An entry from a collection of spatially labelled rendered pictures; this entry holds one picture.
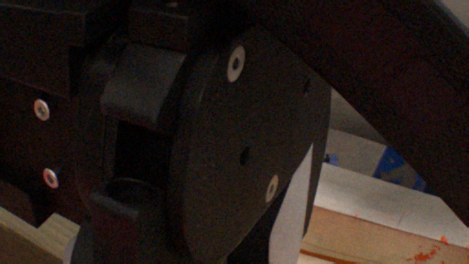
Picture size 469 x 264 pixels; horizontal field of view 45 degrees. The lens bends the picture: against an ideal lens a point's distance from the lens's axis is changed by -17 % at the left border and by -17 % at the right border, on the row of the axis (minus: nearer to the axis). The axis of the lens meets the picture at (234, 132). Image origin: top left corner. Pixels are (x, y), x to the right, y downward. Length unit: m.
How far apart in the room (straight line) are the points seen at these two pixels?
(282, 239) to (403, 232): 0.15
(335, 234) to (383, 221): 0.03
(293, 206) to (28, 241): 0.08
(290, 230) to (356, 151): 2.03
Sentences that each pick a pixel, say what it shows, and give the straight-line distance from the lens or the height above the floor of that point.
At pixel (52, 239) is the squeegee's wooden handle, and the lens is 0.19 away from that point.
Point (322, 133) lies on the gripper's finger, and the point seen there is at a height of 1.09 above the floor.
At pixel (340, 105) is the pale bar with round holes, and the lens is 0.37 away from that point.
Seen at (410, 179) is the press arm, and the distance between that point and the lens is 0.48.
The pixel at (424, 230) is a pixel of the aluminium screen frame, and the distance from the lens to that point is 0.32.
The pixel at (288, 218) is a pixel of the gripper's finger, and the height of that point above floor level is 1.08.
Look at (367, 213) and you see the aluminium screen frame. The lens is 0.32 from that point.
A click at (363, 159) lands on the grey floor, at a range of 2.18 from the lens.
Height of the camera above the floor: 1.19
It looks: 32 degrees down
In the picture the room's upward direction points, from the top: 3 degrees clockwise
